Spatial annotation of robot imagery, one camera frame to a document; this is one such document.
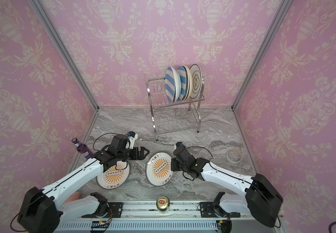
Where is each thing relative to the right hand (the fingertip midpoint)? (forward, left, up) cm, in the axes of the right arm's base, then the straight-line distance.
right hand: (171, 162), depth 82 cm
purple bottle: (+8, +51, +5) cm, 52 cm away
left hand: (+4, +15, +5) cm, 17 cm away
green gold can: (-21, +5, +2) cm, 22 cm away
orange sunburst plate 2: (-1, +8, -6) cm, 10 cm away
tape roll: (+6, -40, -9) cm, 42 cm away
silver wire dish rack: (+40, +1, -5) cm, 40 cm away
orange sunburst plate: (-5, +34, -8) cm, 35 cm away
